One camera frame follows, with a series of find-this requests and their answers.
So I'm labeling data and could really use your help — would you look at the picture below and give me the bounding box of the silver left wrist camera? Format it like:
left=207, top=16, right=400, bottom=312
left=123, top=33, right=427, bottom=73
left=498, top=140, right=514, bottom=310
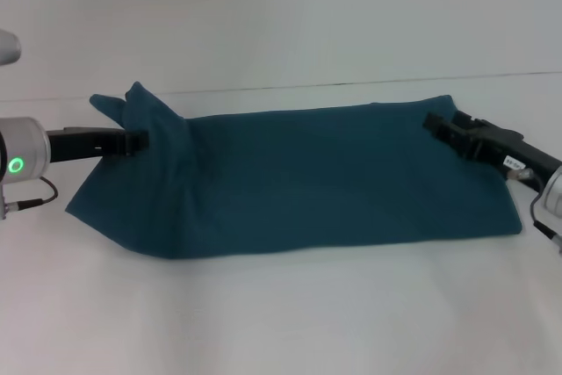
left=0, top=27, right=22, bottom=67

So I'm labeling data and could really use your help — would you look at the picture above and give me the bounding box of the teal FREE print T-shirt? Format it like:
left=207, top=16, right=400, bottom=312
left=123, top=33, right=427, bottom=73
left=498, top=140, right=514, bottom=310
left=63, top=80, right=523, bottom=262

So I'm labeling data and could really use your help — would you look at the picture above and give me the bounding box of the left arm connector cable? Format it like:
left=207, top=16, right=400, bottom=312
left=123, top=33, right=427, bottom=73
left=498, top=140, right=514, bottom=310
left=4, top=176, right=59, bottom=212

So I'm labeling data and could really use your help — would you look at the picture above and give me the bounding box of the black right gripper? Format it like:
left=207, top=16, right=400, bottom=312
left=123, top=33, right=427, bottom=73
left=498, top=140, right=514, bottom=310
left=421, top=110, right=562, bottom=195

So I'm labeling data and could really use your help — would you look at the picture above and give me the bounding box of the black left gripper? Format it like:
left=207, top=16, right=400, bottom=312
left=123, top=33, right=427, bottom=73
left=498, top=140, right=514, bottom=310
left=46, top=126, right=150, bottom=163

